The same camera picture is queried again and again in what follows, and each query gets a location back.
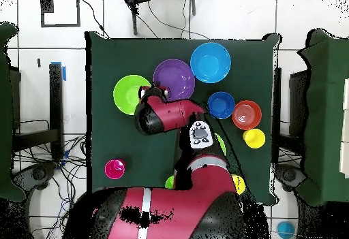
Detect grey square floor frame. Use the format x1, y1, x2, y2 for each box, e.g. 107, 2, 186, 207
40, 0, 82, 28

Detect purple bowl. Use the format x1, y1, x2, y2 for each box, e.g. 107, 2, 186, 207
152, 58, 196, 102

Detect yellow orange cup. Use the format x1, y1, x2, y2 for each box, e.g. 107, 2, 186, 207
231, 174, 247, 195

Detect red cup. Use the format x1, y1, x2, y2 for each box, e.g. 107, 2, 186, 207
104, 158, 127, 180

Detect green cloth side table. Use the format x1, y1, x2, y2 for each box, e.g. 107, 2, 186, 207
297, 28, 349, 207
0, 22, 27, 203

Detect green bowl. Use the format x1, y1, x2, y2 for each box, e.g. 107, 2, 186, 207
112, 74, 152, 116
213, 132, 227, 155

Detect green cup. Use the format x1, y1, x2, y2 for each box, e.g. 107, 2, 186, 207
164, 174, 175, 190

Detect blue bowl on floor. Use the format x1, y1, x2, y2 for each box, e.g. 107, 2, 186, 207
276, 220, 296, 239

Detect black camera stand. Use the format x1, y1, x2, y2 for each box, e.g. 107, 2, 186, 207
122, 0, 197, 36

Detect large light blue bowl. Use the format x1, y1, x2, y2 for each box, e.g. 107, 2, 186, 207
189, 42, 232, 84

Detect dark green table cloth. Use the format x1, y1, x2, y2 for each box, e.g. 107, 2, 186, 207
85, 31, 282, 206

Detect orange bowl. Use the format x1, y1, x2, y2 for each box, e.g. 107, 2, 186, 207
232, 99, 262, 131

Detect small dark blue bowl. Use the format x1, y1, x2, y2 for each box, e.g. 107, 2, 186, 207
207, 91, 236, 120

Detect black floor cable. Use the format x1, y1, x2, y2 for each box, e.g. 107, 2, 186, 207
80, 0, 110, 39

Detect white boxes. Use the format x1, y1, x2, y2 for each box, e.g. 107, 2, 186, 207
339, 78, 349, 180

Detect black bench with blue tape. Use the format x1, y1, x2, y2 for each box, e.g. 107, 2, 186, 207
12, 61, 67, 161

